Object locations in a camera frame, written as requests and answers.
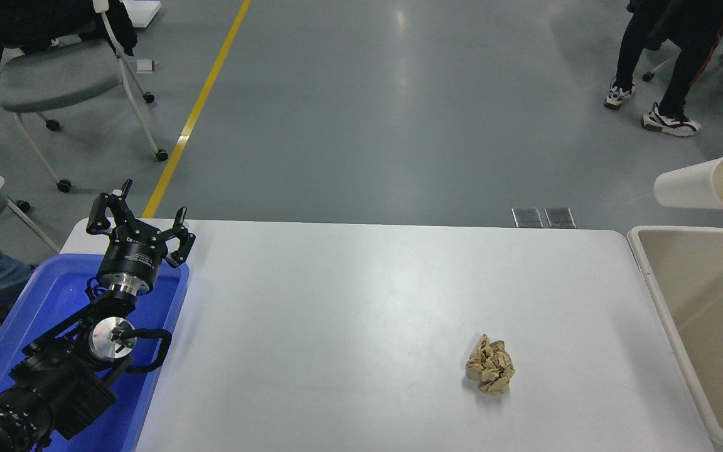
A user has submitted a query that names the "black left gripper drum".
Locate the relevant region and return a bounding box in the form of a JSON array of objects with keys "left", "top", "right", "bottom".
[{"left": 97, "top": 227, "right": 170, "bottom": 284}]

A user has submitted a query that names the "white paper cup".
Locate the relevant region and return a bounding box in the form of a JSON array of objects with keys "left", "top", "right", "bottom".
[{"left": 653, "top": 153, "right": 723, "bottom": 212}]

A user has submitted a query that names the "blue plastic tray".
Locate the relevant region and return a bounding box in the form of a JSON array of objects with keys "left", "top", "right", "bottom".
[{"left": 0, "top": 253, "right": 190, "bottom": 452}]

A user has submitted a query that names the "large pale plastic bin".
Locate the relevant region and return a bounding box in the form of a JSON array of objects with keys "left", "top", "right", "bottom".
[{"left": 627, "top": 225, "right": 723, "bottom": 452}]

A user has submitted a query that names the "person with white sneakers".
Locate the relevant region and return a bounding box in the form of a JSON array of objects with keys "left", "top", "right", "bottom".
[{"left": 603, "top": 0, "right": 723, "bottom": 138}]

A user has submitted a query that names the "white wheeled chair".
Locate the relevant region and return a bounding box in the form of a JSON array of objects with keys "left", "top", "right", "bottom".
[{"left": 642, "top": 6, "right": 723, "bottom": 99}]

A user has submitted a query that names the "metal floor plate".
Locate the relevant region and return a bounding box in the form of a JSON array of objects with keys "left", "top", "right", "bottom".
[
  {"left": 544, "top": 208, "right": 576, "bottom": 229},
  {"left": 511, "top": 208, "right": 544, "bottom": 229}
]

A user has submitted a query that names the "white flat board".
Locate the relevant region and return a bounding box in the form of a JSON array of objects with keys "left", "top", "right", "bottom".
[{"left": 120, "top": 0, "right": 161, "bottom": 30}]

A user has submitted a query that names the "black jacket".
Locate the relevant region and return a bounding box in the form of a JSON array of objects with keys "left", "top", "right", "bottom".
[{"left": 0, "top": 0, "right": 137, "bottom": 58}]

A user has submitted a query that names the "crumpled tan paper ball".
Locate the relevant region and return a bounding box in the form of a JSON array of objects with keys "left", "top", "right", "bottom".
[{"left": 465, "top": 334, "right": 516, "bottom": 396}]

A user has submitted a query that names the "grey chair with white frame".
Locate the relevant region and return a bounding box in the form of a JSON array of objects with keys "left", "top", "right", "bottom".
[{"left": 0, "top": 0, "right": 169, "bottom": 193}]

